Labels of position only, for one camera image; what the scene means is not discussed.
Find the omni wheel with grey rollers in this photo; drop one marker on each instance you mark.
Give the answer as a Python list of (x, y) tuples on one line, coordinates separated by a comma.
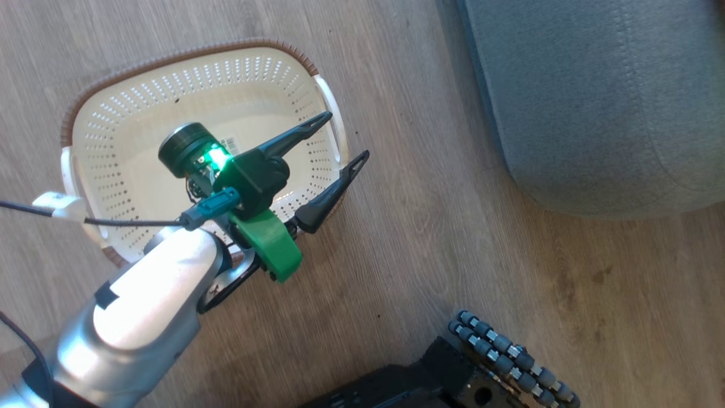
[(510, 357)]

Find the white perforated laundry basket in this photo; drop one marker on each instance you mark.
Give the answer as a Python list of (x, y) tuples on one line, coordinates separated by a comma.
[(147, 96)]

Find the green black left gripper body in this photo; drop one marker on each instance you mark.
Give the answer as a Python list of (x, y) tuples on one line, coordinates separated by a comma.
[(272, 243)]

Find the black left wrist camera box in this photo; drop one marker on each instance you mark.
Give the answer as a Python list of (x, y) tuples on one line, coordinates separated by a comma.
[(255, 178)]

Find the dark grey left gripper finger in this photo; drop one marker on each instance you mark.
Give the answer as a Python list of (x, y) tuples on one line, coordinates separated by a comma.
[(328, 198), (294, 135)]

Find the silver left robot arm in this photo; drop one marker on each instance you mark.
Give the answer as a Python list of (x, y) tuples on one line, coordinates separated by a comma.
[(141, 300)]

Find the grey fabric sofa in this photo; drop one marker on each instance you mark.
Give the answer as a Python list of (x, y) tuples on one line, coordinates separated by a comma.
[(595, 96)]

